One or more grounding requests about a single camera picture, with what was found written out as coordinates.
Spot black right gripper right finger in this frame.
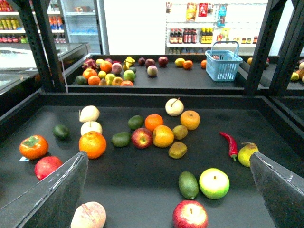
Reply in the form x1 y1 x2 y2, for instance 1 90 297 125
250 152 304 228

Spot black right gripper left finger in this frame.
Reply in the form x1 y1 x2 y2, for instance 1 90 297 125
0 152 88 228

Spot pile of fruit far shelf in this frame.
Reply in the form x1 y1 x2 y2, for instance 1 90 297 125
75 57 136 86

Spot blue basket on far shelf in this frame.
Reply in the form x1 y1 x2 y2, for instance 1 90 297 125
205 41 243 82

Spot red pomegranate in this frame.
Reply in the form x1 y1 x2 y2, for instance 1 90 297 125
34 156 63 181

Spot pink peach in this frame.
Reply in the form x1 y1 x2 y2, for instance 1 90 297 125
70 201 106 228

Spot yellow green pear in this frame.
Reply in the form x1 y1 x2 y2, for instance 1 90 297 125
237 142 259 167

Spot orange persimmon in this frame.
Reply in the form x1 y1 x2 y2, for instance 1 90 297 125
19 135 49 160

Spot red chili pepper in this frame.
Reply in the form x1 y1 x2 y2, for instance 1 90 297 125
219 132 238 162

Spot green apple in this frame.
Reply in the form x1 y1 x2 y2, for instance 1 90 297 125
199 168 230 200

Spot dark green avocado left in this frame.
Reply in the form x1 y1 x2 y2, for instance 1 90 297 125
52 124 70 140

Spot large orange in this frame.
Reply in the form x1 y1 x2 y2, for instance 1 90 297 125
79 131 107 159

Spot white pear lower left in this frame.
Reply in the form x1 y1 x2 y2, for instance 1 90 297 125
80 121 103 135

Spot green avocado front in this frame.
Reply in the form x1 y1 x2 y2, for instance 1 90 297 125
178 171 199 200

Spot red apple front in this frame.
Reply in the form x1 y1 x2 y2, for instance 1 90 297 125
172 200 209 228

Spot white pear upper left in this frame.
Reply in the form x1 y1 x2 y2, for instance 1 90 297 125
78 105 100 123

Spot red yellow apple centre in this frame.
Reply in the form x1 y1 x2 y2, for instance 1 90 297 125
131 128 153 149

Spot brown kiwi lower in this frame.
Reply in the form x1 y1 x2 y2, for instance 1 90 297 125
168 142 188 159

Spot brown kiwi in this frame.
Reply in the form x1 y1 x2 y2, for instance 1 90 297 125
172 125 188 140
168 142 188 159

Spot green lime upper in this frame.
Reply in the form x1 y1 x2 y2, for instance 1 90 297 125
128 115 144 130

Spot orange apple-shaped fruit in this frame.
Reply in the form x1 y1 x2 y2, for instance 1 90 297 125
180 110 200 131

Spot brown kiwi upper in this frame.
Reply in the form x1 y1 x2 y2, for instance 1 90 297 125
172 125 188 140

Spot orange yellow fruit centre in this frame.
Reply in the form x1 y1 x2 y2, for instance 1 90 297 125
153 125 174 148

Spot small orange tangerine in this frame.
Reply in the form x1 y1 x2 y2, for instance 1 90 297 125
144 114 163 132

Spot white round pear back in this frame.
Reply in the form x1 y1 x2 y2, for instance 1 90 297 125
165 98 184 116

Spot glass door refrigerator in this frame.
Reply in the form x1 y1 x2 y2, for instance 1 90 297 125
60 0 109 55

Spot black shelf frame post right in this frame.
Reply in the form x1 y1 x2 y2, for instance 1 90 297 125
244 0 286 95

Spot black shelf frame post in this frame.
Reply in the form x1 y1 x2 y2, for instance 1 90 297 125
9 0 66 93
244 0 286 95

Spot sauce bottles on wall shelf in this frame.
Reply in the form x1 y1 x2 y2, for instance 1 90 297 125
168 28 214 44

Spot black shelf frame post left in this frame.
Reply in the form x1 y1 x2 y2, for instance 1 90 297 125
9 0 66 93

